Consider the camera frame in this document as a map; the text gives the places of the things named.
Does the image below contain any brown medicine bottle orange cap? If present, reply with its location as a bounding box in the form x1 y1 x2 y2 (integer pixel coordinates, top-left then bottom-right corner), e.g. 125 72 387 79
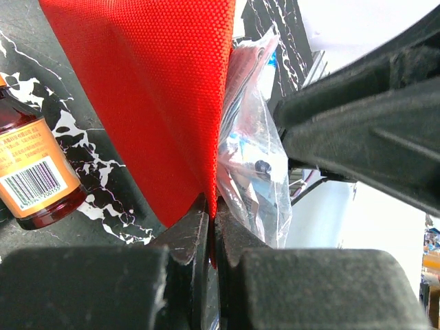
1 81 87 230

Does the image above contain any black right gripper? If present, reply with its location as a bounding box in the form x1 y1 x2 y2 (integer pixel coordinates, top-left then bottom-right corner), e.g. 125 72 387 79
274 8 439 216

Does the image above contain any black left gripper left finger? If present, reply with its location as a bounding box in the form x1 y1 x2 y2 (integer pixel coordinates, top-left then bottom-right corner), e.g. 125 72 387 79
1 195 209 329

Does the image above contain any red first aid pouch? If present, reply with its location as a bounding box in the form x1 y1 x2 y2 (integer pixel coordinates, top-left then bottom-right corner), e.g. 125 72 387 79
38 0 237 269

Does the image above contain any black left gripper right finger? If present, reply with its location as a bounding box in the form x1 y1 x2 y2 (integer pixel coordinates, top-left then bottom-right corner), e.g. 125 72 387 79
213 200 428 329

